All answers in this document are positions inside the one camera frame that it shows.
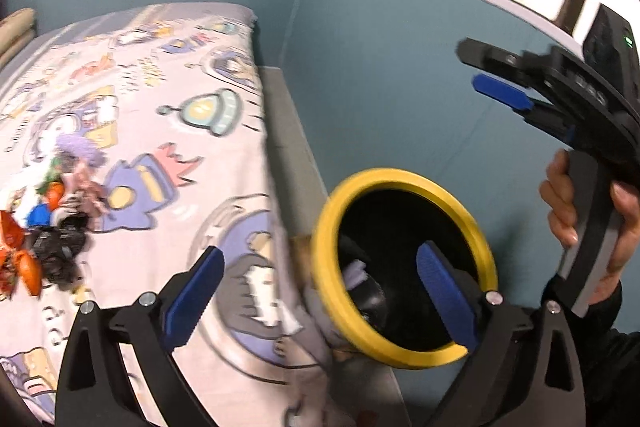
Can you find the grey bed frame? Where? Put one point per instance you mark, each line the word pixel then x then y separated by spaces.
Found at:
pixel 295 132

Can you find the person's right hand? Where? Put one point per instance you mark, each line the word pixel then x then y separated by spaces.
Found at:
pixel 560 207

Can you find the blue plastic bag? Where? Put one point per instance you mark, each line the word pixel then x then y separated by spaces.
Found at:
pixel 41 215

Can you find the cartoon printed bedsheet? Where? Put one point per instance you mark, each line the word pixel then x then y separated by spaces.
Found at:
pixel 150 117

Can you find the pale crumpled paper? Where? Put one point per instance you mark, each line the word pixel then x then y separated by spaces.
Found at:
pixel 357 274

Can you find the yellow bin with black bag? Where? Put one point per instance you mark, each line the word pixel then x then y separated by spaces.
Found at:
pixel 325 257

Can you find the person's right forearm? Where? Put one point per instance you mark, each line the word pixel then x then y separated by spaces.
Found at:
pixel 610 357

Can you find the green snack wrapper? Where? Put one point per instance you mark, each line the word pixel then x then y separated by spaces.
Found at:
pixel 52 179

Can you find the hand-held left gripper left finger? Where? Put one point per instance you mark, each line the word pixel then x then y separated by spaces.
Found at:
pixel 192 302

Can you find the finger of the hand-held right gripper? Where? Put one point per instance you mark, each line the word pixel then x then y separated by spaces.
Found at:
pixel 492 57
pixel 500 92

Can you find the beige folded blanket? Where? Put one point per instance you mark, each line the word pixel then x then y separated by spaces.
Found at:
pixel 17 32

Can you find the orange snack wrapper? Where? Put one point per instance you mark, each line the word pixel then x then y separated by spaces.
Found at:
pixel 17 252

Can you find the purple fuzzy cloth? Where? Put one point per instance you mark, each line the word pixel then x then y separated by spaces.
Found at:
pixel 77 152

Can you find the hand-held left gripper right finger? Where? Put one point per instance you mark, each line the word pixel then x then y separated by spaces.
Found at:
pixel 445 297

